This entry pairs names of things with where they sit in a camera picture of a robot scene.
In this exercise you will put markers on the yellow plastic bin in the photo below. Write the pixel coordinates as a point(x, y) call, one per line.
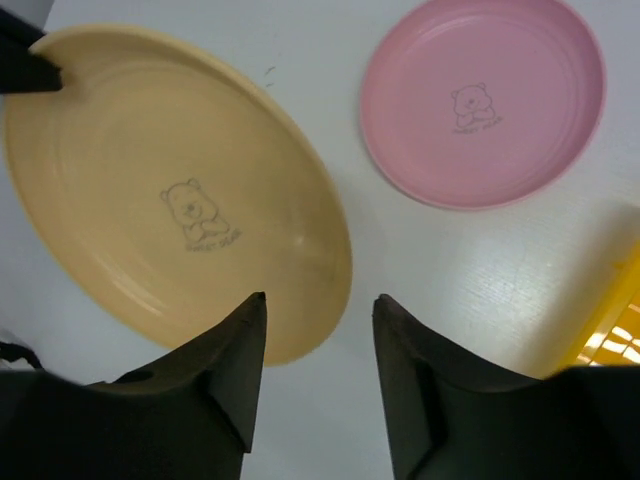
point(608, 336)

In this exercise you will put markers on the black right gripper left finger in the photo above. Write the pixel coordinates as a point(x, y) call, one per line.
point(190, 414)

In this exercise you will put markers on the pink plate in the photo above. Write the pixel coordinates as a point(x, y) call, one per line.
point(469, 105)

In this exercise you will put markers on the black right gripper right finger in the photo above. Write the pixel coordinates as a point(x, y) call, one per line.
point(451, 414)

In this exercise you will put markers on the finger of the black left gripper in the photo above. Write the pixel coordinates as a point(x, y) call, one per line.
point(22, 71)

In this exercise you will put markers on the orange plate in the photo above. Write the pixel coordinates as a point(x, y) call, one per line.
point(170, 188)

